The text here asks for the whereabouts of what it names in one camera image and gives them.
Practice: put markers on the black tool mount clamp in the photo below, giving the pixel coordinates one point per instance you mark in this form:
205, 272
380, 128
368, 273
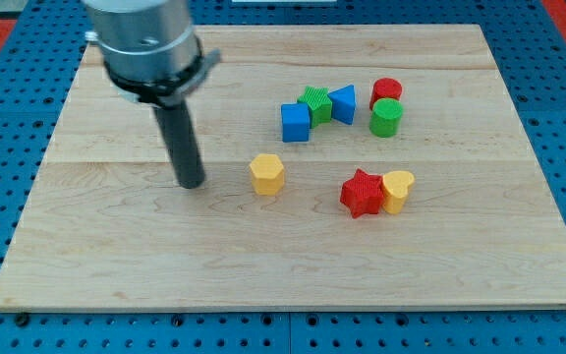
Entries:
162, 78

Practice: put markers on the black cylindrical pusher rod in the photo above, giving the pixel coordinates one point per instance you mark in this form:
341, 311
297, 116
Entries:
178, 134

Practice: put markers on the yellow hexagon block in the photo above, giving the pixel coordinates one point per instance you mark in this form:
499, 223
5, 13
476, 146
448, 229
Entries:
267, 174

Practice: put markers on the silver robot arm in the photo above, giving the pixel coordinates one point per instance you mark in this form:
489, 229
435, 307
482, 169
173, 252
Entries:
139, 25

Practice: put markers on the blue cube block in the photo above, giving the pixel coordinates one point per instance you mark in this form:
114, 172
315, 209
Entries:
295, 121

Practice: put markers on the green star block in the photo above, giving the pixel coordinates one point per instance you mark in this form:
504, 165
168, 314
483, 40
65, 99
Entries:
319, 104

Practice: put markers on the blue triangle block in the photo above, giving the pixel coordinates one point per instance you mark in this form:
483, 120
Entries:
344, 104

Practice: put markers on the wooden board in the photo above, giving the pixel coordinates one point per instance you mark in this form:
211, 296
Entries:
106, 229

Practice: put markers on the red star block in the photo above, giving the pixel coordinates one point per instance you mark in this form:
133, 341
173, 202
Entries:
362, 194

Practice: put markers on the red cylinder block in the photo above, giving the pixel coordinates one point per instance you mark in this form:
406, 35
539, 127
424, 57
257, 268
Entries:
385, 88

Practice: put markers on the green cylinder block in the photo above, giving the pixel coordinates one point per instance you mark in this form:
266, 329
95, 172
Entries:
386, 117

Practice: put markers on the yellow heart block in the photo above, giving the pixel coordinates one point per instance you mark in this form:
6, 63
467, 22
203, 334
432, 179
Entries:
396, 187

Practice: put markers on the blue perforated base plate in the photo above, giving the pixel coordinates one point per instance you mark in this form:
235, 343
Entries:
37, 67

